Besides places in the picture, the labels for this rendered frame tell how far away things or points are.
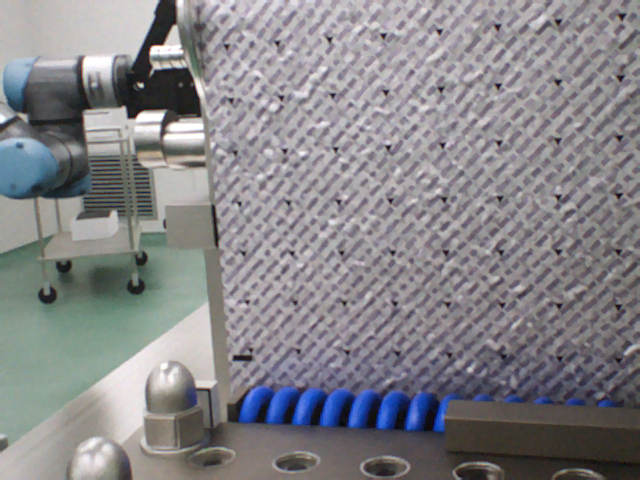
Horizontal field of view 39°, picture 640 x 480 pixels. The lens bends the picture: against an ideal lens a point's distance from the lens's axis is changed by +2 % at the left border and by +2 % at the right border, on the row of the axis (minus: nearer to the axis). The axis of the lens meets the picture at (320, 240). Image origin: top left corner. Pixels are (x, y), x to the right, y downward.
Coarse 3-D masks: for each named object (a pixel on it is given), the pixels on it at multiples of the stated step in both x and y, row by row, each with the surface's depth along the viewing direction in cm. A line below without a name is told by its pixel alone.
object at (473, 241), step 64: (256, 128) 50; (320, 128) 49; (384, 128) 48; (448, 128) 47; (512, 128) 46; (576, 128) 45; (256, 192) 50; (320, 192) 49; (384, 192) 48; (448, 192) 48; (512, 192) 47; (576, 192) 46; (256, 256) 51; (320, 256) 50; (384, 256) 49; (448, 256) 48; (512, 256) 47; (576, 256) 47; (256, 320) 52; (320, 320) 51; (384, 320) 50; (448, 320) 49; (512, 320) 48; (576, 320) 47; (256, 384) 53; (320, 384) 52; (384, 384) 51; (448, 384) 50; (512, 384) 49; (576, 384) 48
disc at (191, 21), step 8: (184, 0) 48; (192, 0) 48; (184, 8) 48; (192, 8) 48; (184, 16) 48; (192, 16) 48; (184, 24) 48; (192, 24) 48; (192, 32) 48; (200, 32) 49; (192, 40) 48; (200, 40) 49; (192, 48) 49; (200, 48) 49; (192, 56) 49; (200, 56) 49; (192, 64) 49; (200, 64) 49; (200, 72) 49; (200, 80) 49; (200, 88) 50; (200, 96) 50
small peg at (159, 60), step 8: (152, 48) 55; (160, 48) 55; (168, 48) 55; (176, 48) 55; (152, 56) 55; (160, 56) 55; (168, 56) 55; (176, 56) 55; (152, 64) 55; (160, 64) 55; (168, 64) 55; (176, 64) 55; (184, 64) 55
